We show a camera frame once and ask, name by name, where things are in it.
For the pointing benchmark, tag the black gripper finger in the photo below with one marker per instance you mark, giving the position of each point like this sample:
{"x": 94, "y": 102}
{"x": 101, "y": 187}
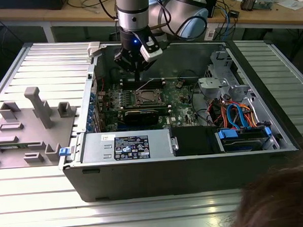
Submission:
{"x": 145, "y": 66}
{"x": 124, "y": 61}

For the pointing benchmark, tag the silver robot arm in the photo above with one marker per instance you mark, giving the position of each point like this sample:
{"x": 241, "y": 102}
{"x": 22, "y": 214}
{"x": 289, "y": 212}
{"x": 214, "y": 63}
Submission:
{"x": 132, "y": 18}

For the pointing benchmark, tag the RAM slot white clips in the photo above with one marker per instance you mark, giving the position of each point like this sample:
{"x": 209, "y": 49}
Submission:
{"x": 126, "y": 86}
{"x": 164, "y": 109}
{"x": 125, "y": 80}

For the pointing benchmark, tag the CPU socket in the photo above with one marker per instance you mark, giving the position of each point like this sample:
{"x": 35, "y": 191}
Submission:
{"x": 136, "y": 103}

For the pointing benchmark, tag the CPU cooler heat sink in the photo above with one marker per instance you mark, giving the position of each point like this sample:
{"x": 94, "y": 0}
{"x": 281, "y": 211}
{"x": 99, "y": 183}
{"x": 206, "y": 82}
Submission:
{"x": 248, "y": 2}

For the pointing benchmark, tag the grey plastic latch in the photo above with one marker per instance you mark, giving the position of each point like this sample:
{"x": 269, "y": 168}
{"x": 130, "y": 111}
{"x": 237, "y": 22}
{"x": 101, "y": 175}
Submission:
{"x": 93, "y": 49}

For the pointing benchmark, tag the wooden desk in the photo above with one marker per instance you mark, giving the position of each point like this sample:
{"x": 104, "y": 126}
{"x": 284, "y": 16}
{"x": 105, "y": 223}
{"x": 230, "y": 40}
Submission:
{"x": 90, "y": 15}

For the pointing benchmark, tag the black graphics card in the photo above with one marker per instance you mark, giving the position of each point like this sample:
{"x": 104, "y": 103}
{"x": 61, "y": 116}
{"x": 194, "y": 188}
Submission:
{"x": 141, "y": 117}

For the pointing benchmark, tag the green motherboard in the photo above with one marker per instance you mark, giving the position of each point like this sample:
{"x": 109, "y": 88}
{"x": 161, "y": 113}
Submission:
{"x": 181, "y": 109}

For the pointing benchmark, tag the grey metal drive cage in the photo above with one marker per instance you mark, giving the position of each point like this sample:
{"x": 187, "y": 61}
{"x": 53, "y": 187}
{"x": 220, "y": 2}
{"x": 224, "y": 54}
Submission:
{"x": 213, "y": 83}

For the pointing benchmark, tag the white paper label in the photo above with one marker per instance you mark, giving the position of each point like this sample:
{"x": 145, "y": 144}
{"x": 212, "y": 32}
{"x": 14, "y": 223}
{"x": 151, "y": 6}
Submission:
{"x": 209, "y": 35}

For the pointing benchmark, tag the silver power supply unit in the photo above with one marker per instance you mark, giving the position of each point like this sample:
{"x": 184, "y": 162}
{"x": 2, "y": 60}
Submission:
{"x": 97, "y": 146}

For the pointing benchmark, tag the black upright box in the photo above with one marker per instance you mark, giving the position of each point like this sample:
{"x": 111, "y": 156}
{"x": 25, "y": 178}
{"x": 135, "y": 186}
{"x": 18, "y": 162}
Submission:
{"x": 214, "y": 0}

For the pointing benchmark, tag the small black box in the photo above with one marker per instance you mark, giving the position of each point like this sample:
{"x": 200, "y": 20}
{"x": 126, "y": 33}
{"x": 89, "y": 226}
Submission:
{"x": 234, "y": 13}

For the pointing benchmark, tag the blue disk carrier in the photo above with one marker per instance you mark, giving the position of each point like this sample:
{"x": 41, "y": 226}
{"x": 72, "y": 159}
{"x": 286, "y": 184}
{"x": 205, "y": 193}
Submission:
{"x": 227, "y": 135}

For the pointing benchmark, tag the blue case latch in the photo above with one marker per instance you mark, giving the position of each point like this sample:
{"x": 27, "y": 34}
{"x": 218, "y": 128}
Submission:
{"x": 64, "y": 151}

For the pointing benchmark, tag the black PC case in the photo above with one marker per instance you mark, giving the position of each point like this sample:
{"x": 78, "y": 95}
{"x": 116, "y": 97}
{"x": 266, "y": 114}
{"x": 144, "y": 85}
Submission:
{"x": 170, "y": 178}

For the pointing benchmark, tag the grey parts rack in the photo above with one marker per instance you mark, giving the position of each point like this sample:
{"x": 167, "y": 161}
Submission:
{"x": 28, "y": 130}

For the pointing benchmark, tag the hard disk drive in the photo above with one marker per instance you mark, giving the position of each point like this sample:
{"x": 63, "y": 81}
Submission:
{"x": 244, "y": 145}

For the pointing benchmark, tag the grey electronic device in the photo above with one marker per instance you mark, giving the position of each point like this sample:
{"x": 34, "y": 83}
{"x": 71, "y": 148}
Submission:
{"x": 265, "y": 3}

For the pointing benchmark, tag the green RAM stick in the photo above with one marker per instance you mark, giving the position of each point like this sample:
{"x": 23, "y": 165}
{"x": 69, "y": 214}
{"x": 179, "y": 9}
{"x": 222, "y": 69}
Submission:
{"x": 6, "y": 147}

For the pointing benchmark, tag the brown-haired person's head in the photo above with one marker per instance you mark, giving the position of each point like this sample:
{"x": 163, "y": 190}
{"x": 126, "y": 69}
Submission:
{"x": 278, "y": 201}

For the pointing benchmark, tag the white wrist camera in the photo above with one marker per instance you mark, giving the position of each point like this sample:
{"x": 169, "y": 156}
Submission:
{"x": 152, "y": 53}

